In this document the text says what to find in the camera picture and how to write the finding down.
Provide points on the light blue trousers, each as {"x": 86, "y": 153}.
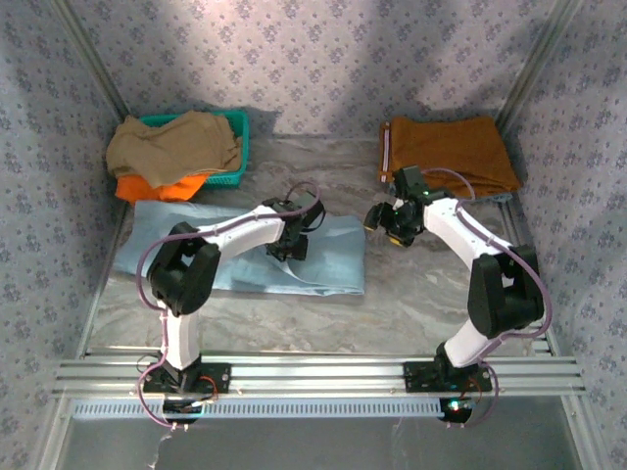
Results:
{"x": 333, "y": 264}

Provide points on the brown trousers with striped band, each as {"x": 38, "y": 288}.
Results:
{"x": 450, "y": 147}

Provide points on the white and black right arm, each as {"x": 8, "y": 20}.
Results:
{"x": 504, "y": 294}

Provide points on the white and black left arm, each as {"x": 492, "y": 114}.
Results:
{"x": 183, "y": 269}

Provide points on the orange trousers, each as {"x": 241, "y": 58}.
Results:
{"x": 147, "y": 191}

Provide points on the khaki trousers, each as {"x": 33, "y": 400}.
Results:
{"x": 171, "y": 147}

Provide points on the teal plastic basket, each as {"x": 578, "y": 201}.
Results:
{"x": 240, "y": 142}

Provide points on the black controller board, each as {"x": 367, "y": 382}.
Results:
{"x": 181, "y": 411}
{"x": 455, "y": 413}

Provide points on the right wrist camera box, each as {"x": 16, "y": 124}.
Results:
{"x": 400, "y": 204}

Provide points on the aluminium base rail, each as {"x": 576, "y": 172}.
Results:
{"x": 318, "y": 374}

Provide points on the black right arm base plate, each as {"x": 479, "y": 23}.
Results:
{"x": 416, "y": 377}

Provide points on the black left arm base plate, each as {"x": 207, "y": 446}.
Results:
{"x": 220, "y": 379}

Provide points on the aluminium frame post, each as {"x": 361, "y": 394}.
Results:
{"x": 93, "y": 59}
{"x": 535, "y": 54}

